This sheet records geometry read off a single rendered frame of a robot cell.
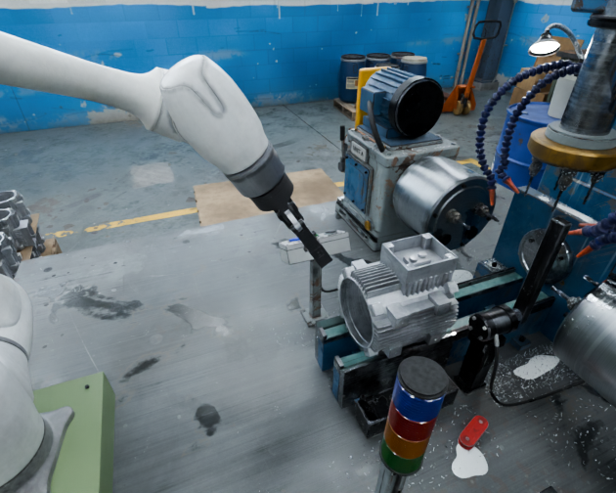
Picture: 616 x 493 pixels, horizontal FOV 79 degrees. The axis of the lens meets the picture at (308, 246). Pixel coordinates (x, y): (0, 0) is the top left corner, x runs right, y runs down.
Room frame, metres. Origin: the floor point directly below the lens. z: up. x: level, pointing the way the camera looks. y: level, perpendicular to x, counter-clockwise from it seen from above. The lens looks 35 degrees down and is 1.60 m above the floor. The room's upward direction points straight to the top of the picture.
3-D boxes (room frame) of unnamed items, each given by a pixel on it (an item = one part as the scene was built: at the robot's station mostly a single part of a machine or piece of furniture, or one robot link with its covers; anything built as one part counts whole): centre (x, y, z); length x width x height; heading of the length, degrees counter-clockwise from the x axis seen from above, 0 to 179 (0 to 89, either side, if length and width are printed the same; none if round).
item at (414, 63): (5.91, -1.08, 0.37); 1.20 x 0.80 x 0.74; 107
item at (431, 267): (0.64, -0.23, 1.11); 0.12 x 0.11 x 0.07; 111
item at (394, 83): (1.34, -0.27, 1.16); 0.33 x 0.26 x 0.42; 22
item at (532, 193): (0.82, -0.68, 0.97); 0.30 x 0.11 x 0.34; 22
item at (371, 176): (1.31, -0.31, 0.99); 0.35 x 0.31 x 0.37; 22
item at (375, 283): (0.63, -0.20, 1.02); 0.20 x 0.19 x 0.19; 111
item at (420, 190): (1.09, -0.40, 1.04); 0.37 x 0.25 x 0.25; 22
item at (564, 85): (2.59, -1.71, 0.99); 0.24 x 0.22 x 0.24; 22
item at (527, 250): (0.79, -0.62, 1.02); 0.15 x 0.02 x 0.15; 22
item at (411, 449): (0.28, -0.14, 1.10); 0.06 x 0.06 x 0.04
